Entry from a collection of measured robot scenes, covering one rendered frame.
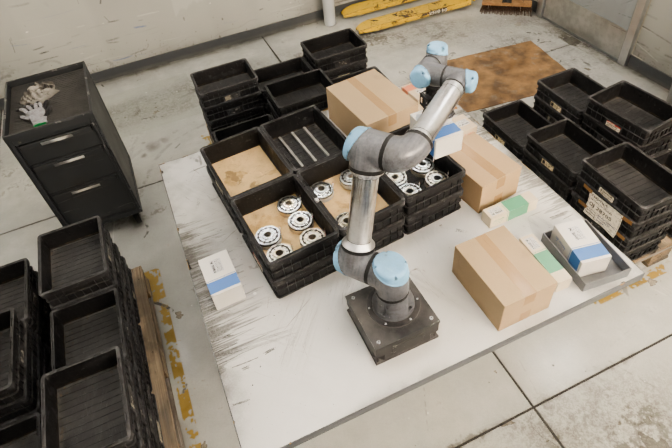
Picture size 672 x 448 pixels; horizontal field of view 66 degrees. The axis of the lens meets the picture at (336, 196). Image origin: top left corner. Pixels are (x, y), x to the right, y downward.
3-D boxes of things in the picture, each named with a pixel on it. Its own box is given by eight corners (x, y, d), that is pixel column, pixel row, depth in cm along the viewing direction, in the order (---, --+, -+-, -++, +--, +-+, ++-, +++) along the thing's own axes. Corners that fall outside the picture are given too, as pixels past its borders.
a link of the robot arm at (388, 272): (399, 307, 171) (398, 282, 162) (364, 291, 177) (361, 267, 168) (415, 281, 178) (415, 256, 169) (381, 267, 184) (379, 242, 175)
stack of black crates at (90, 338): (154, 393, 238) (127, 357, 214) (87, 421, 231) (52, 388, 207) (141, 324, 265) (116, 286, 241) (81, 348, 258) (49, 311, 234)
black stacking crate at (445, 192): (464, 191, 220) (467, 172, 212) (406, 220, 211) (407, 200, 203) (410, 143, 245) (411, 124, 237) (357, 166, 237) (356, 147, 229)
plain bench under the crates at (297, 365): (595, 361, 246) (645, 273, 197) (281, 523, 209) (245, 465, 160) (423, 165, 353) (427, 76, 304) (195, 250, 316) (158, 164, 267)
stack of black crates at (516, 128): (555, 161, 325) (563, 132, 309) (515, 176, 318) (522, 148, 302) (515, 127, 352) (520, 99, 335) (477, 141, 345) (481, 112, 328)
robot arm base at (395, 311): (420, 316, 179) (420, 299, 173) (378, 327, 178) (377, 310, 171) (406, 282, 190) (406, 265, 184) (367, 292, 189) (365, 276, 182)
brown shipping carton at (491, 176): (516, 193, 232) (522, 166, 220) (478, 213, 225) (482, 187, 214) (470, 157, 251) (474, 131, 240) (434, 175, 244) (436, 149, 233)
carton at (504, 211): (526, 200, 228) (529, 190, 224) (535, 208, 224) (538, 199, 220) (480, 219, 222) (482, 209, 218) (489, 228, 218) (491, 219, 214)
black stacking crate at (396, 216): (406, 220, 211) (406, 201, 203) (343, 251, 202) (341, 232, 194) (356, 167, 237) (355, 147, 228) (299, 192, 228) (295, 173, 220)
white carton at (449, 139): (461, 149, 204) (463, 131, 197) (435, 159, 201) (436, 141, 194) (434, 123, 217) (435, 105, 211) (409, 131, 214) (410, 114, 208)
